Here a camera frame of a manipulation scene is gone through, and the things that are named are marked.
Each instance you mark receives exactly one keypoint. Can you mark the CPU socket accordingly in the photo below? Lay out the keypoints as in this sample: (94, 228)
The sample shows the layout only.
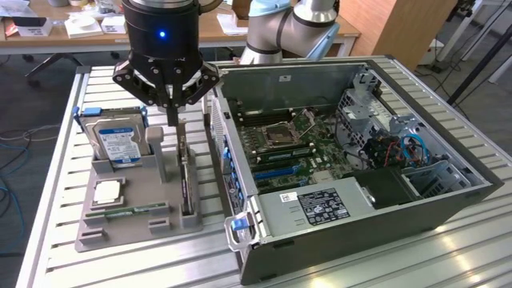
(277, 135)

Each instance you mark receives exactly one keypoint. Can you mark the blue case latch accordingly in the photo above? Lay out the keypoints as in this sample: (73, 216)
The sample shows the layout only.
(237, 225)

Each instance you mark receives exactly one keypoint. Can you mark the grey parts rack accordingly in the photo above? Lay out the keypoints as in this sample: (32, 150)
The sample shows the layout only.
(136, 192)

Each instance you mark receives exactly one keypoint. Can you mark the metal socket cover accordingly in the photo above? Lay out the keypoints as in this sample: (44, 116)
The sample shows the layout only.
(309, 115)

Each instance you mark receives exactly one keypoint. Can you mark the grey power supply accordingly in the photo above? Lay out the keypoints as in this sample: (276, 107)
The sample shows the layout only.
(280, 219)

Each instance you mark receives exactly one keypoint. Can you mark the white box with round dish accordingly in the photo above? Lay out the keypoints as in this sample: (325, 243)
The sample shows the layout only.
(81, 27)

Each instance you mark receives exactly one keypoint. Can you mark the grey cup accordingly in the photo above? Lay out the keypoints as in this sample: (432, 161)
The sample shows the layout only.
(57, 2)

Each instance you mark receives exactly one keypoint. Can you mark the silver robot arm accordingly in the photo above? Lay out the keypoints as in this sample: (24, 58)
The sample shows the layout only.
(264, 39)

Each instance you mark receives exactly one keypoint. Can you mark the hard disk with blue label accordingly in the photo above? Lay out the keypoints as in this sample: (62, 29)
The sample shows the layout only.
(116, 141)

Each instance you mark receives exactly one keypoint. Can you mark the paper stack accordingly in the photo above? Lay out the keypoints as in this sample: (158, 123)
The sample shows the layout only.
(16, 9)

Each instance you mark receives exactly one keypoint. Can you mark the green motherboard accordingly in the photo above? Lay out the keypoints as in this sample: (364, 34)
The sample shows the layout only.
(320, 156)

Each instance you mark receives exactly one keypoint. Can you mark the black chair base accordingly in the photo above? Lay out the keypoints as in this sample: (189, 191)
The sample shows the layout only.
(52, 61)

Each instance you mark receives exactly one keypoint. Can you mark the metal disk bay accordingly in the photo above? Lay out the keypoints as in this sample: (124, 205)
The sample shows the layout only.
(360, 111)
(440, 180)

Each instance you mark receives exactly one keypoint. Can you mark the black graphics card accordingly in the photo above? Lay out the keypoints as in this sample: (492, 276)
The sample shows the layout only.
(188, 192)

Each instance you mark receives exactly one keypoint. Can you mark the blue expansion slot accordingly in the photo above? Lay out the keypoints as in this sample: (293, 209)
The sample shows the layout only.
(276, 173)

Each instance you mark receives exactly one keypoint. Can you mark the brown cardboard box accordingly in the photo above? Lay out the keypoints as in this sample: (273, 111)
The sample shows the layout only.
(240, 7)

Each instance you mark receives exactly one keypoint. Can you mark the black plastic shroud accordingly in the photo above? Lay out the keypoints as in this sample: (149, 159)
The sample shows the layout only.
(384, 186)

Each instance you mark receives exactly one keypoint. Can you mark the black stand pole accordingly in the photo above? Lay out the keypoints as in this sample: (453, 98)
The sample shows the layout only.
(480, 67)

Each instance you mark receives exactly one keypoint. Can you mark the small white box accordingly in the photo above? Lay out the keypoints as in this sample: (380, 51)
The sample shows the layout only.
(113, 25)

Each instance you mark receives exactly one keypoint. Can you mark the wooden cabinet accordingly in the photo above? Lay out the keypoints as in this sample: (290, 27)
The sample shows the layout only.
(400, 30)

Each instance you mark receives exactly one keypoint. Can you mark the white box with black top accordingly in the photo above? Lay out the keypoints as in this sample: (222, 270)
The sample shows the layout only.
(33, 27)

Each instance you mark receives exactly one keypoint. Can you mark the white table frame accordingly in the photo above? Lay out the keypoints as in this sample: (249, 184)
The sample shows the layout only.
(453, 34)

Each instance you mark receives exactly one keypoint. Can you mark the white paper sheets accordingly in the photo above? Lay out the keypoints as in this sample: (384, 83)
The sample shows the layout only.
(232, 25)

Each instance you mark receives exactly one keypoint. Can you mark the silver CPU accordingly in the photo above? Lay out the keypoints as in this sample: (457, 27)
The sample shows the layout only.
(106, 192)

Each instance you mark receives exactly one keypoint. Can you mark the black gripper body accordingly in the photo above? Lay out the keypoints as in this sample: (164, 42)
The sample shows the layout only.
(160, 45)

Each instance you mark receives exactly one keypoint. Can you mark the wooden desk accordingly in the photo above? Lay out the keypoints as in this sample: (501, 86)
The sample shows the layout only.
(212, 36)
(40, 40)

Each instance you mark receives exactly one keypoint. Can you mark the red packet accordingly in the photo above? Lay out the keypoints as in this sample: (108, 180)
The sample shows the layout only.
(10, 30)

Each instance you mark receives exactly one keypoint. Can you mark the green RAM stick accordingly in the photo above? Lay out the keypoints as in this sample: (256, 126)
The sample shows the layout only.
(284, 154)
(120, 211)

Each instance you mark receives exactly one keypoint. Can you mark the dark grey PC case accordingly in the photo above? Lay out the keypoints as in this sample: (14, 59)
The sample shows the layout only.
(360, 240)

